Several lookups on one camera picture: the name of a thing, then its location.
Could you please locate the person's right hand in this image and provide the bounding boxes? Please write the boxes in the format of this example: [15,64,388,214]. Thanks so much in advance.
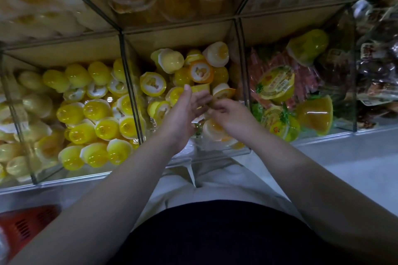
[207,97,268,147]

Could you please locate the person's left hand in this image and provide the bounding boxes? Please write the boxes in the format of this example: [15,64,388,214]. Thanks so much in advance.
[158,83,214,157]

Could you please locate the pile of pastel jelly cups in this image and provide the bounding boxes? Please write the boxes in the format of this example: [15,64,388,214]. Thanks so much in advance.
[138,40,246,151]

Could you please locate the pile of yellow jelly cups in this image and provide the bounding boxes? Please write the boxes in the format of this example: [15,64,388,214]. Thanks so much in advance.
[42,58,144,172]

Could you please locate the pile of brown snack packets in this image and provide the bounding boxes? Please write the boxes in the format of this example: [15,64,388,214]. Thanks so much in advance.
[348,0,398,131]

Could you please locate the pile of pale yellow jelly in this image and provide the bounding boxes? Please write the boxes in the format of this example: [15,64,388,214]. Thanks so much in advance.
[0,69,66,183]

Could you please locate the person's left forearm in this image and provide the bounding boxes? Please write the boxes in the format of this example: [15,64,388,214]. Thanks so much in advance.
[9,140,194,265]

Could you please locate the person's right forearm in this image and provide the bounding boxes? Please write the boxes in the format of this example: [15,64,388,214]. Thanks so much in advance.
[245,125,398,265]

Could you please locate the light grey shorts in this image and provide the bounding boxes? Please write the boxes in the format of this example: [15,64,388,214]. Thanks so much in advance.
[133,159,306,228]

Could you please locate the black shirt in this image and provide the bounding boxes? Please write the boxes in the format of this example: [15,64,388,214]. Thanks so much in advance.
[109,200,349,265]

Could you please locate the dark red object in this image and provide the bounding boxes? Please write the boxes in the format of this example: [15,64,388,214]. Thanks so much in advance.
[0,205,62,263]

